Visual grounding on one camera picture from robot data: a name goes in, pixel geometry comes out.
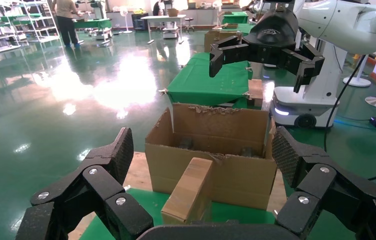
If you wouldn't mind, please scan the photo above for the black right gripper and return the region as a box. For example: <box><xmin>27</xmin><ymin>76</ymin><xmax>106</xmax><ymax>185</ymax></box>
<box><xmin>209</xmin><ymin>8</ymin><xmax>325</xmax><ymax>94</ymax></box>

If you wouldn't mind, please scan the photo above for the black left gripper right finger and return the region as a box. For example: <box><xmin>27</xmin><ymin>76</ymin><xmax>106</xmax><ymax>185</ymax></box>
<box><xmin>271</xmin><ymin>125</ymin><xmax>376</xmax><ymax>240</ymax></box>

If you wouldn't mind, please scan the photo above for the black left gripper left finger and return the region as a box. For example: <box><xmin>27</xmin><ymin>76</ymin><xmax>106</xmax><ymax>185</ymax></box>
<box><xmin>15</xmin><ymin>127</ymin><xmax>154</xmax><ymax>240</ymax></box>

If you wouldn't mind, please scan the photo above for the small long cardboard box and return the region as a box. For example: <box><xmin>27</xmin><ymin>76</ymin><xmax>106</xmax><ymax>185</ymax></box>
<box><xmin>160</xmin><ymin>156</ymin><xmax>214</xmax><ymax>226</ymax></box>

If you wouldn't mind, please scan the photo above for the large open cardboard carton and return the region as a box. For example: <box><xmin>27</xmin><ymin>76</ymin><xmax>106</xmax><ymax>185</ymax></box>
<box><xmin>144</xmin><ymin>102</ymin><xmax>278</xmax><ymax>212</ymax></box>

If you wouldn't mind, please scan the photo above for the brown wooden board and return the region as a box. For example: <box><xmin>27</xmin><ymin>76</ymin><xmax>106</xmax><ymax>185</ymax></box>
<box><xmin>247</xmin><ymin>78</ymin><xmax>264</xmax><ymax>109</ymax></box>

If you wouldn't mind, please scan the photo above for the green covered table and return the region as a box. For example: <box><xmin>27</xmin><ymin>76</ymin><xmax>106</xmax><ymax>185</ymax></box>
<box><xmin>221</xmin><ymin>23</ymin><xmax>255</xmax><ymax>36</ymax></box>
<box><xmin>73</xmin><ymin>18</ymin><xmax>113</xmax><ymax>45</ymax></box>
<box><xmin>222</xmin><ymin>12</ymin><xmax>250</xmax><ymax>25</ymax></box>

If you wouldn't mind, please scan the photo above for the white wheeled robot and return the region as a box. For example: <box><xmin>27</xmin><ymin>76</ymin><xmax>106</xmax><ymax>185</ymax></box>
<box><xmin>90</xmin><ymin>0</ymin><xmax>113</xmax><ymax>44</ymax></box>
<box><xmin>162</xmin><ymin>21</ymin><xmax>181</xmax><ymax>40</ymax></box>
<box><xmin>269</xmin><ymin>34</ymin><xmax>342</xmax><ymax>129</ymax></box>

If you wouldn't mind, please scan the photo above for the plain green tablecloth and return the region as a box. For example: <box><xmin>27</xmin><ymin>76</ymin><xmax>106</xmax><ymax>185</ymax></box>
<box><xmin>166</xmin><ymin>52</ymin><xmax>253</xmax><ymax>110</ymax></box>

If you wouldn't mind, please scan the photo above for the round stool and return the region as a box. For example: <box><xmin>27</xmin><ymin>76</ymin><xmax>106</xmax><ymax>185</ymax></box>
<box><xmin>183</xmin><ymin>17</ymin><xmax>196</xmax><ymax>33</ymax></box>

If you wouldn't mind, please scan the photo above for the yellow orange barrier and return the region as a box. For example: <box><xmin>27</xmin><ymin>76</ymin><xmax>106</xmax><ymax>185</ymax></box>
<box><xmin>351</xmin><ymin>52</ymin><xmax>376</xmax><ymax>67</ymax></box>

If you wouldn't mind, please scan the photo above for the white table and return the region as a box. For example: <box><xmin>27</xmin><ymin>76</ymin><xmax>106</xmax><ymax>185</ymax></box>
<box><xmin>140</xmin><ymin>14</ymin><xmax>187</xmax><ymax>45</ymax></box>

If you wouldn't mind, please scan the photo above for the person in dark clothes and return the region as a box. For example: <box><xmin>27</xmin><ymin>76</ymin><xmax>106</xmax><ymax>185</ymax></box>
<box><xmin>153</xmin><ymin>0</ymin><xmax>166</xmax><ymax>17</ymax></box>

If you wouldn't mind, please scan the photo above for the black cabinet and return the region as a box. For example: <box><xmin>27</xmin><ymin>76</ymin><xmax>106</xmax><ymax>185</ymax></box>
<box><xmin>131</xmin><ymin>12</ymin><xmax>149</xmax><ymax>32</ymax></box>

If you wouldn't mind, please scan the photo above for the person in beige shirt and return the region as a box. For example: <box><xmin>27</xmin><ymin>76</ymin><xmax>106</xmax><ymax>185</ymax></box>
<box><xmin>51</xmin><ymin>0</ymin><xmax>83</xmax><ymax>49</ymax></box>

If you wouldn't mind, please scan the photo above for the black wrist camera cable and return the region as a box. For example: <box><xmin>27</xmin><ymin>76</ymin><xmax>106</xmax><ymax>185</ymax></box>
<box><xmin>323</xmin><ymin>54</ymin><xmax>368</xmax><ymax>153</ymax></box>

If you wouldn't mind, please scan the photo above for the white pedestal fan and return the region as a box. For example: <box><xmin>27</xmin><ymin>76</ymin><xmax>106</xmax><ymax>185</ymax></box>
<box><xmin>119</xmin><ymin>5</ymin><xmax>134</xmax><ymax>35</ymax></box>
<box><xmin>342</xmin><ymin>54</ymin><xmax>372</xmax><ymax>88</ymax></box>

